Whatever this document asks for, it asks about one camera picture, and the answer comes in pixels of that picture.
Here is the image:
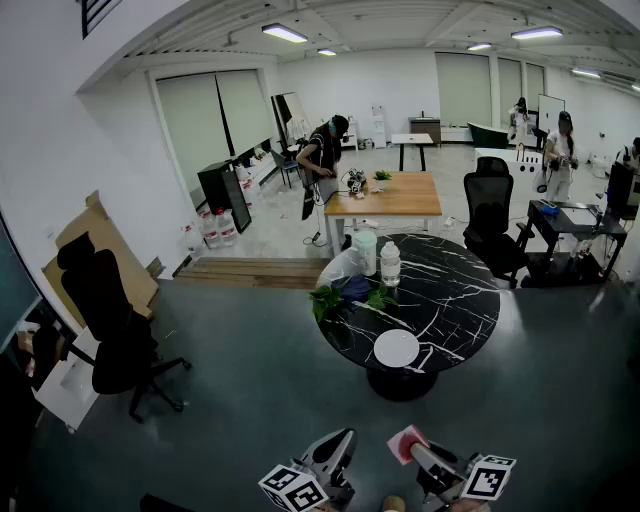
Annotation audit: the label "white sheet on desk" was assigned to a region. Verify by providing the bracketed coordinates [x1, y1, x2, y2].
[559, 206, 599, 227]

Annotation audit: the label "large water jug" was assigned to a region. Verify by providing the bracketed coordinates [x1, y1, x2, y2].
[214, 207, 238, 248]
[199, 209, 222, 250]
[180, 221, 204, 257]

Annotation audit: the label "grippers on wooden table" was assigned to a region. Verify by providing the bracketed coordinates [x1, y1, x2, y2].
[340, 167, 369, 198]

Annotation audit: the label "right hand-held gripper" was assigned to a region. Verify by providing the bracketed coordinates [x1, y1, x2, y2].
[408, 439, 517, 509]

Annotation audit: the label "clear jug with teal lid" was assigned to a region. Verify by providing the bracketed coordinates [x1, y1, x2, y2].
[352, 230, 379, 278]

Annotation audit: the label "brown wooden cabinet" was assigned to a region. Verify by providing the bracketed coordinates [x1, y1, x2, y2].
[407, 116, 443, 148]

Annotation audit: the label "white low cabinet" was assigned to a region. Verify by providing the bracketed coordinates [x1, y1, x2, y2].
[34, 326, 102, 432]

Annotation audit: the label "white water dispenser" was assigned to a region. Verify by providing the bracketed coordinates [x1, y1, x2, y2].
[370, 102, 388, 150]

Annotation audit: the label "round black marble table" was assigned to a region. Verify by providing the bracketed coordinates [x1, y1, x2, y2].
[315, 233, 502, 402]

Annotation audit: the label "wooden plank step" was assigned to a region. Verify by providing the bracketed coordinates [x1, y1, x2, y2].
[174, 255, 332, 291]

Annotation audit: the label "leaning framed boards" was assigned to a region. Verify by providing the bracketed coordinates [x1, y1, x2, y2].
[270, 90, 312, 152]

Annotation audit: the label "black monitor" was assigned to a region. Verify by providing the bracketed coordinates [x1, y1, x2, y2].
[605, 160, 640, 220]

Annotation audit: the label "clear plastic water bottle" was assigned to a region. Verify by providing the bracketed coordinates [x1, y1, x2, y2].
[379, 240, 403, 289]

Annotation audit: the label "wide grey window blinds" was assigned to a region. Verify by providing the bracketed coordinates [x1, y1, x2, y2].
[155, 69, 276, 199]

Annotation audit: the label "black cabinet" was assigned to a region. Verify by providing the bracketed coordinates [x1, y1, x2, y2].
[196, 160, 253, 235]

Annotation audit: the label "black office chair with headrest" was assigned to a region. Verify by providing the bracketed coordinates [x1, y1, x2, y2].
[56, 231, 193, 426]

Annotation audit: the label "white counter with cutouts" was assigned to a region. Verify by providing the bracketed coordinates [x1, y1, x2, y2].
[473, 146, 547, 187]

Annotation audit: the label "whiteboard on stand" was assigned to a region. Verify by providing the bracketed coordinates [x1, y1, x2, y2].
[536, 93, 567, 135]

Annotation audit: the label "green plant in blue pot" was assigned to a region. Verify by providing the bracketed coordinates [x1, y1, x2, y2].
[308, 274, 400, 322]

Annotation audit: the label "black wall vent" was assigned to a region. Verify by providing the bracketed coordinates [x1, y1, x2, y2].
[80, 0, 124, 41]

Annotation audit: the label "white round plate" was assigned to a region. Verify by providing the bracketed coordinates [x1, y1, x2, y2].
[373, 329, 421, 369]

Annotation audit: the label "wooden table with white legs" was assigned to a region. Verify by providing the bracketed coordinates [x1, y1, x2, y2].
[323, 170, 444, 252]

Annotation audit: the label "grey roller blind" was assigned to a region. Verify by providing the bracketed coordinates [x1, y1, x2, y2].
[496, 56, 523, 127]
[434, 51, 493, 129]
[524, 61, 547, 114]

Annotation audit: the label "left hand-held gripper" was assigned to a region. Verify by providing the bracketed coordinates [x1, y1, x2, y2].
[258, 428, 359, 512]

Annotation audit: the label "dark green bathtub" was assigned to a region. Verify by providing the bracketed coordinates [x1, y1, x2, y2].
[466, 121, 511, 149]

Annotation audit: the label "brown cardboard sheet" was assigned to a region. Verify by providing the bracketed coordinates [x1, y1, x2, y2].
[41, 189, 161, 330]

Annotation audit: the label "blue grey chair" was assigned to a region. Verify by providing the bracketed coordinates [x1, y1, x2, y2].
[269, 147, 304, 190]

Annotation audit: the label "black desk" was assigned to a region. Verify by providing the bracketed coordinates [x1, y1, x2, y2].
[525, 198, 629, 282]

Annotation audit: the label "white table with black legs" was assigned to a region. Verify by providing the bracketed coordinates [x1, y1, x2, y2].
[390, 132, 435, 173]

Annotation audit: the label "black mesh office chair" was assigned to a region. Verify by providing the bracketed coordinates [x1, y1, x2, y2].
[462, 155, 536, 291]

